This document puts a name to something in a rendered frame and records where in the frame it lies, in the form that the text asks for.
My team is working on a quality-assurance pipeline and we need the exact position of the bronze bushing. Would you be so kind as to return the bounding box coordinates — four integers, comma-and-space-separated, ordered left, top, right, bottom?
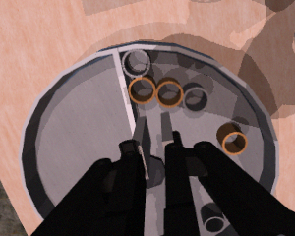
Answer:
155, 77, 184, 108
128, 74, 156, 104
216, 123, 248, 155

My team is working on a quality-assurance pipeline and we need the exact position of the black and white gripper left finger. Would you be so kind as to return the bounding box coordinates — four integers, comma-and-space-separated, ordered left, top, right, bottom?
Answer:
30, 116, 151, 236

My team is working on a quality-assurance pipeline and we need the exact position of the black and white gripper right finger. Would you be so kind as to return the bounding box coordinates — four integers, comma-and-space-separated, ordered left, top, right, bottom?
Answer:
160, 112, 295, 236

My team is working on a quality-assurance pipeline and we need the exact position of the grey metal ring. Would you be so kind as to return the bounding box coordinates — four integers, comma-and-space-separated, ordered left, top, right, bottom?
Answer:
201, 203, 226, 234
122, 49, 151, 78
182, 83, 210, 114

